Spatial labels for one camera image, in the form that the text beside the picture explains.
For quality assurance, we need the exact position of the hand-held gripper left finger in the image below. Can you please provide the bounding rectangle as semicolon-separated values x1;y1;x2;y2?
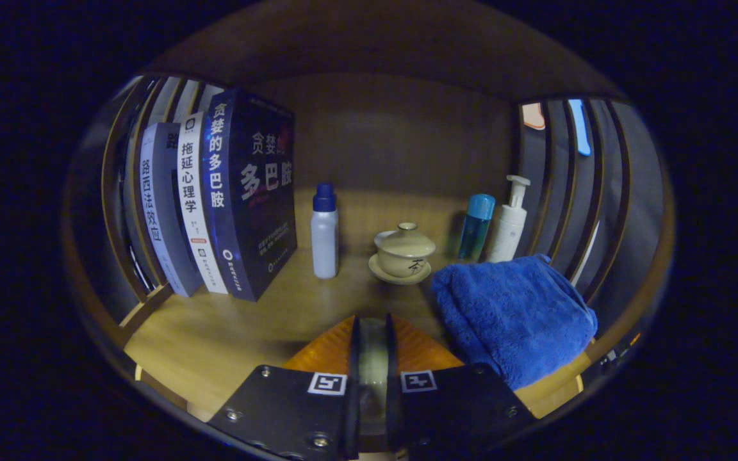
208;314;362;461

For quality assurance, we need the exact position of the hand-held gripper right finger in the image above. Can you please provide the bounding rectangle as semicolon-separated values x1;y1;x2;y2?
385;314;536;458

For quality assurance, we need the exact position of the wooden countertop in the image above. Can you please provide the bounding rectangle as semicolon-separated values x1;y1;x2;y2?
124;189;591;423

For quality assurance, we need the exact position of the wooden cabinet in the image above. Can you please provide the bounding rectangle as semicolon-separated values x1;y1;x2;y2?
61;0;674;449

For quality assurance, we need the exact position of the blue folded towel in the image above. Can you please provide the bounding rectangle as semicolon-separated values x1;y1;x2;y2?
431;254;599;391

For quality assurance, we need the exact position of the beige lidded tea cup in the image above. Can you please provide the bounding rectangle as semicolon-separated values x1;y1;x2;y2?
368;222;437;286

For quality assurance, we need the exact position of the white bottle blue cap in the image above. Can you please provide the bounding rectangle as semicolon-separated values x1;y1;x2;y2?
310;183;340;280

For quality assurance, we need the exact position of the teal bottle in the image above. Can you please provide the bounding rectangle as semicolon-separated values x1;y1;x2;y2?
458;193;496;261

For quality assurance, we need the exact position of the white pump bottle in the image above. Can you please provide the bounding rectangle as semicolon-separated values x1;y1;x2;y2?
486;175;531;263

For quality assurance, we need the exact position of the dark blue book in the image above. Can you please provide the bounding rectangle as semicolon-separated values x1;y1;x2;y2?
201;88;298;302

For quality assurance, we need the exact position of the white book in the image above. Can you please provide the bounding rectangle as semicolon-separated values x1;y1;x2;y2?
177;112;229;295

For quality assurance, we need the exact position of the light blue book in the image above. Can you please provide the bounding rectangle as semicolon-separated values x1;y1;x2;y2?
138;122;204;298

